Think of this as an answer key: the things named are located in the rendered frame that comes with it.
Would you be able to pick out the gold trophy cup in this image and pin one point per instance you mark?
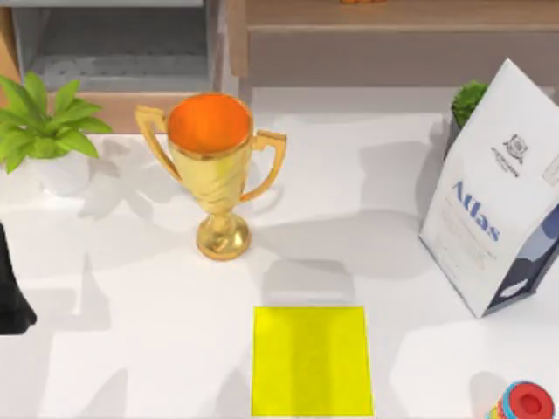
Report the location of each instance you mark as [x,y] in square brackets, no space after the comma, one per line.
[214,174]

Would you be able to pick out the flat yellow square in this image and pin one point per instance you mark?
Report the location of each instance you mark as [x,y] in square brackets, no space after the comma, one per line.
[311,362]

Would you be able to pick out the pale wooden drawer front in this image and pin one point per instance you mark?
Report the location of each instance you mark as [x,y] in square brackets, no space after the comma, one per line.
[126,109]

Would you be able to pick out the wooden shelf cupboard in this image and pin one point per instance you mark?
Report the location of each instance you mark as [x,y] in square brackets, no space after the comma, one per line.
[393,39]

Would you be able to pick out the white and blue paper bag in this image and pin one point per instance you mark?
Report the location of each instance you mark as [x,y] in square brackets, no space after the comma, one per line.
[489,192]

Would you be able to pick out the small dark green plant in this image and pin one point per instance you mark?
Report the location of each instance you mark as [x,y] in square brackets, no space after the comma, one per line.
[467,102]

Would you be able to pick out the drawer with grey pierced inside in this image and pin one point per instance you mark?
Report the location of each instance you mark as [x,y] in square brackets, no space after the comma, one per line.
[118,48]

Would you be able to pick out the green plant in white pot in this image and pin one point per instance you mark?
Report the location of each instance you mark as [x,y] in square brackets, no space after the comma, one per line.
[41,126]

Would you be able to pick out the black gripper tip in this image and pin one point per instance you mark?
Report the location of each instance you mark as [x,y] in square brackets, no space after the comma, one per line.
[11,288]

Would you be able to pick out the stack of coloured rings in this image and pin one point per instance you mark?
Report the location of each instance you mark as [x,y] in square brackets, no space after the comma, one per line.
[526,400]

